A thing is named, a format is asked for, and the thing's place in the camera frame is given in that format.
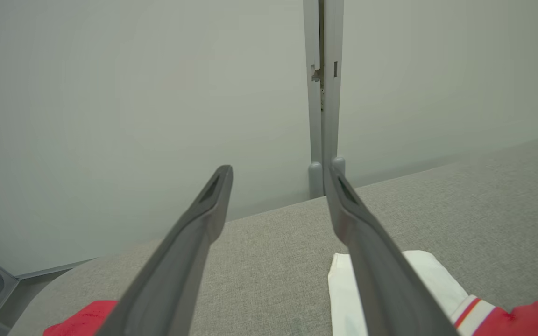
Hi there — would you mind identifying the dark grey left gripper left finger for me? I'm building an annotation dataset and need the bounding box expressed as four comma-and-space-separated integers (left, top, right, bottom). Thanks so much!
94, 165, 234, 336

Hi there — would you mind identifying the grey partition post with feet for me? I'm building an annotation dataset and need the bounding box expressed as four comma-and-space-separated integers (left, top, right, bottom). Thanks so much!
303, 0, 346, 199

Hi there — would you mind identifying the grey fabric sofa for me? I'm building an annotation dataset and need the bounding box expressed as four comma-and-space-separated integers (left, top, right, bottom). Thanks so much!
7, 132, 538, 336

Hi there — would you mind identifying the red garment with white band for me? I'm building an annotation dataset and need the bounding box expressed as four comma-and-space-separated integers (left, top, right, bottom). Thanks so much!
42, 250, 538, 336

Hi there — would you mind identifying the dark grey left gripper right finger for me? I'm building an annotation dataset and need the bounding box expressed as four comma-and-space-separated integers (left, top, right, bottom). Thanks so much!
325, 163, 459, 336

